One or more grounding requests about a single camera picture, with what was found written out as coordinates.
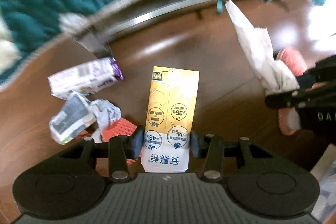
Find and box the white plastic bag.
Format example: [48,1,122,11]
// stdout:
[310,145,336,222]

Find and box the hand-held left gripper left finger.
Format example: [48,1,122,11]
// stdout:
[56,127,144,183]

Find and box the crumpled grey white wrapper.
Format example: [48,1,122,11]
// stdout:
[49,91,122,145]

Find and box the yellow white milk carton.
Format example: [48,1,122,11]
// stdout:
[140,66,200,173]

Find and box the red foam fruit net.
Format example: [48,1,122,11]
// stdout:
[79,119,138,165]

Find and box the white purple biscuit packet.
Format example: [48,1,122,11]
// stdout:
[47,57,124,100]

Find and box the white paper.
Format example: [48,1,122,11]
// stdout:
[225,0,300,95]

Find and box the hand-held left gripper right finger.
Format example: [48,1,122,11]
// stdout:
[189,131,279,183]

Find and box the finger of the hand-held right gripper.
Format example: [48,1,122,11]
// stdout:
[265,87,336,109]
[299,55,336,88]

